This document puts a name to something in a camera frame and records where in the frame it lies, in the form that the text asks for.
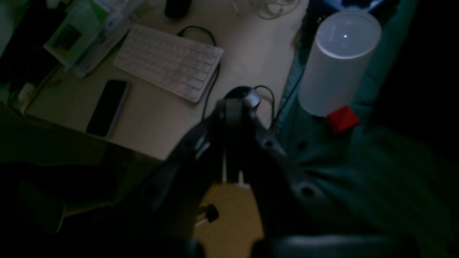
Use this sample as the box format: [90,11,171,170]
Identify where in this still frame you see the blue block with knob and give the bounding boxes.
[307,0,400,16]

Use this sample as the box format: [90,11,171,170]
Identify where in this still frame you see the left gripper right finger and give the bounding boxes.
[226,99,373,248]

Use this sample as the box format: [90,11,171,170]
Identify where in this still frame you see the white cable bundle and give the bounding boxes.
[231,0,302,19]

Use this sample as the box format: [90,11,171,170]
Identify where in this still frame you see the red cube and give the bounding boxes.
[326,106,360,135]

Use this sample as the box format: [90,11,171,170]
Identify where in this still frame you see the black computer mouse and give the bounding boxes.
[224,86,262,109]

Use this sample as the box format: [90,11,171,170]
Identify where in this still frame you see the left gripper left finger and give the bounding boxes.
[68,99,226,248]

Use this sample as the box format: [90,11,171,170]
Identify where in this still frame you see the green white papers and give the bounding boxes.
[44,0,144,78]

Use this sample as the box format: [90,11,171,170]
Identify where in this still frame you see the translucent plastic cup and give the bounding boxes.
[297,10,382,117]

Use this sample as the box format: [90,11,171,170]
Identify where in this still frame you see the white keyboard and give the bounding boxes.
[113,25,224,103]

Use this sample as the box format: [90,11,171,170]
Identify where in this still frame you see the black smartphone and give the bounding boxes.
[85,80,131,138]

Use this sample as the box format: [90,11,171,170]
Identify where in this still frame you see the black t-shirt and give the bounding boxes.
[373,0,459,159]

